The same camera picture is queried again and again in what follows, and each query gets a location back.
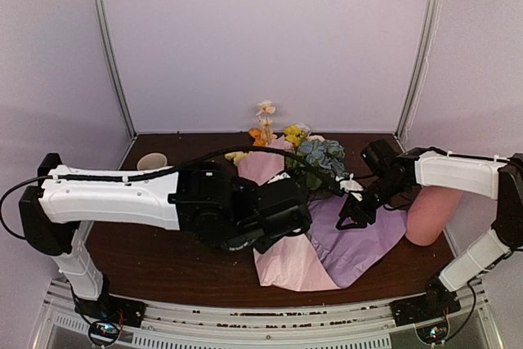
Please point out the left aluminium frame post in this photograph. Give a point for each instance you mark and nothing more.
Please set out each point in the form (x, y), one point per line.
(112, 67)

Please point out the artificial flower bunch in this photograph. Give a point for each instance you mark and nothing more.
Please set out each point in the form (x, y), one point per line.
(327, 156)

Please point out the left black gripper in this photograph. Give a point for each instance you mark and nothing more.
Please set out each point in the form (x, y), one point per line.
(261, 245)

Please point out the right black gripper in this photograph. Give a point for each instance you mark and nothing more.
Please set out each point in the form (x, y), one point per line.
(358, 212)

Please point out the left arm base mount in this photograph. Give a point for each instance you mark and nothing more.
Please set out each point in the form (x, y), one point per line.
(106, 320)

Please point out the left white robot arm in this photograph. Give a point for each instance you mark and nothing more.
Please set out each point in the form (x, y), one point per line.
(203, 198)

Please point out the pink cylindrical vase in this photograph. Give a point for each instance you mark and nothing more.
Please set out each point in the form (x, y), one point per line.
(430, 212)

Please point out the white mug floral print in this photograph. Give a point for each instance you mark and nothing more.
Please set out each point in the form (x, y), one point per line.
(152, 161)

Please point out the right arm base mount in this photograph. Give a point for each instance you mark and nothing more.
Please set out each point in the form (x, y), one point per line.
(425, 316)

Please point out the purple tissue paper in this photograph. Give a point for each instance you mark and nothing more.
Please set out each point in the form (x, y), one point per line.
(347, 254)

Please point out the pink wrapping paper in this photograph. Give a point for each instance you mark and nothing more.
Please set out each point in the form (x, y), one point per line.
(292, 263)

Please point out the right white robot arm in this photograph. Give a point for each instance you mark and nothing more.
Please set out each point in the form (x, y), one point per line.
(446, 179)

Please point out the front aluminium rail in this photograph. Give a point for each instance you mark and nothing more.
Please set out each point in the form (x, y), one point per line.
(357, 325)

